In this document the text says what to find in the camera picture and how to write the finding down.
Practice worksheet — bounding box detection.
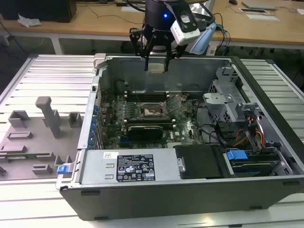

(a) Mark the wooden desk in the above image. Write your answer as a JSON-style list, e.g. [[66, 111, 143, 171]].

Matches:
[[0, 0, 304, 50]]

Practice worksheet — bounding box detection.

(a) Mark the grey power supply unit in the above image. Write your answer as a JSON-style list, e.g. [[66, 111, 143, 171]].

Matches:
[[79, 149, 181, 185]]

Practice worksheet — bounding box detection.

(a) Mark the black cable bundle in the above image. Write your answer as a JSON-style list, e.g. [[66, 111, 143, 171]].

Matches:
[[196, 102, 229, 146]]

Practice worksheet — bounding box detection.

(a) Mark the blue cable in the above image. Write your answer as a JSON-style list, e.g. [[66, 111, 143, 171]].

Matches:
[[215, 22, 231, 48]]

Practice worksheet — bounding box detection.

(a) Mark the black RAM stick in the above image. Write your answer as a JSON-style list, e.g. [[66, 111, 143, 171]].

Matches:
[[125, 118, 173, 127]]

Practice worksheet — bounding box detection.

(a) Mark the black open PC case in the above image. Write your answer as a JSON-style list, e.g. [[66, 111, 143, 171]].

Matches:
[[56, 53, 304, 221]]

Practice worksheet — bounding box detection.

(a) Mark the crumpled white paper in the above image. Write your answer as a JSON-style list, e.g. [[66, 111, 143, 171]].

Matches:
[[17, 13, 43, 28]]

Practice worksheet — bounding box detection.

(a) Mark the blue disk carrier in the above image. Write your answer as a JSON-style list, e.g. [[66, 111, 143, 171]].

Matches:
[[226, 149, 280, 177]]

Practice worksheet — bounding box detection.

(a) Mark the grey parts rack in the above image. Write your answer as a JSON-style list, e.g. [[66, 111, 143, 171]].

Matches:
[[0, 95, 85, 181]]

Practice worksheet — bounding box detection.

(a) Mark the black box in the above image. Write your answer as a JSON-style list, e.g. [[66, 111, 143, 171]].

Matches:
[[0, 0, 77, 23]]

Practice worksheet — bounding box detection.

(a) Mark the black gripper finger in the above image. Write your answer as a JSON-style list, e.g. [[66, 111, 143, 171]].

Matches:
[[129, 28, 153, 72], [164, 35, 186, 72]]

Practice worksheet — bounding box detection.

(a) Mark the CPU socket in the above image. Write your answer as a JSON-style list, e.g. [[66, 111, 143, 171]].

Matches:
[[139, 102, 171, 120]]

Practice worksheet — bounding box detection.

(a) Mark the black cylinder capacitor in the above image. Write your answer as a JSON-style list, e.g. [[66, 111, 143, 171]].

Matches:
[[114, 80, 126, 95]]

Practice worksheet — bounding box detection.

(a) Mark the white printed document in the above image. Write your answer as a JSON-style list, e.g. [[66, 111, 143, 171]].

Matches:
[[245, 13, 280, 22]]

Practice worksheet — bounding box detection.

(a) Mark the black plastic shroud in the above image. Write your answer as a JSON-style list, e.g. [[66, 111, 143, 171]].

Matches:
[[174, 144, 223, 181]]

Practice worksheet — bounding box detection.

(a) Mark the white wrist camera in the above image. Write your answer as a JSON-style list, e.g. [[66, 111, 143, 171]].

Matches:
[[170, 14, 201, 46]]

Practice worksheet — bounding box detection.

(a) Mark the orange yellow wire bundle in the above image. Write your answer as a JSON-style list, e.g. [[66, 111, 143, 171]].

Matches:
[[233, 115, 266, 147]]

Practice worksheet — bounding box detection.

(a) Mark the black graphics card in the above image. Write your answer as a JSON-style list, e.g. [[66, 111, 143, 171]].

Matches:
[[127, 125, 165, 144]]

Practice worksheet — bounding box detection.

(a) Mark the green RAM stick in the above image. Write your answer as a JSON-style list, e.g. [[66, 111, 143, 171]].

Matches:
[[0, 153, 52, 161]]

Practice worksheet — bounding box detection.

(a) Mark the silver CPU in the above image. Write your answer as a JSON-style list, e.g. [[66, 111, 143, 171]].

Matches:
[[147, 63, 166, 75]]

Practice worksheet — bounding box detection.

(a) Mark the silver metal drive cage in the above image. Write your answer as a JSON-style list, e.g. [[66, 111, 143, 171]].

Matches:
[[202, 66, 260, 124]]

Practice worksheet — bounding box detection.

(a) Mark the green motherboard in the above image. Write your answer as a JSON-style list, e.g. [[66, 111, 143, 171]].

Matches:
[[99, 92, 205, 150]]

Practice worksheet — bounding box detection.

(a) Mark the grey case release handle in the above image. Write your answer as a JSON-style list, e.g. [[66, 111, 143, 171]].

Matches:
[[93, 53, 113, 70]]

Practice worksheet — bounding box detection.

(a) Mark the silver laptop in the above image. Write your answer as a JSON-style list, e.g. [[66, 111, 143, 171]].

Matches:
[[241, 0, 278, 11]]

